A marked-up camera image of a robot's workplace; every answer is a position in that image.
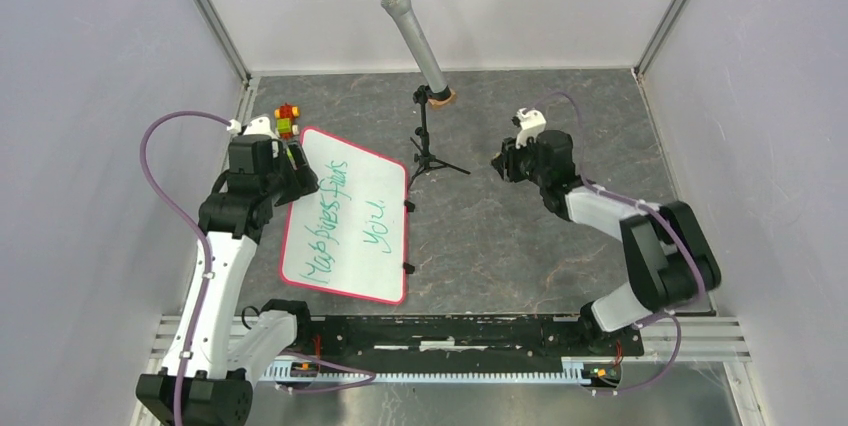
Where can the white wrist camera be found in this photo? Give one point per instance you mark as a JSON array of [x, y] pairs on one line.
[[260, 125], [531, 123]]

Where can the white slotted cable duct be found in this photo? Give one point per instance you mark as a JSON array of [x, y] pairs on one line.
[[283, 371]]

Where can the colourful toy block pile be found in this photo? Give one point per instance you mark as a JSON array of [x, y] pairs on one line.
[[286, 117]]

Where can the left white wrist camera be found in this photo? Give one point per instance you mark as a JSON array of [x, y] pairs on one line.
[[260, 125]]

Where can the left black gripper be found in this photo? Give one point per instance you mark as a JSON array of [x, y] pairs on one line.
[[306, 180]]

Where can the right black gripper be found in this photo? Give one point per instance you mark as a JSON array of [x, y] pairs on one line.
[[505, 162]]

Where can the brown wooden block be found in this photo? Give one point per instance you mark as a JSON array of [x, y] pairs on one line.
[[440, 103]]

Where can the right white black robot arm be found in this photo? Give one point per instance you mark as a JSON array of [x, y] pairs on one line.
[[668, 260]]

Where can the pink framed whiteboard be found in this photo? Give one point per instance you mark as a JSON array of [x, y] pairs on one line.
[[350, 237]]

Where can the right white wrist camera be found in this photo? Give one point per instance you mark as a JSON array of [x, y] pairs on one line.
[[531, 123]]

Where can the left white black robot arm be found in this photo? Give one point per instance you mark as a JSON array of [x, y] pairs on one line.
[[205, 378]]

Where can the grey microphone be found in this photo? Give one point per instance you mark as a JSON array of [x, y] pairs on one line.
[[436, 85]]

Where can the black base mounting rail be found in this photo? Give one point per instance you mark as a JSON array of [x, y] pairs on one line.
[[476, 343]]

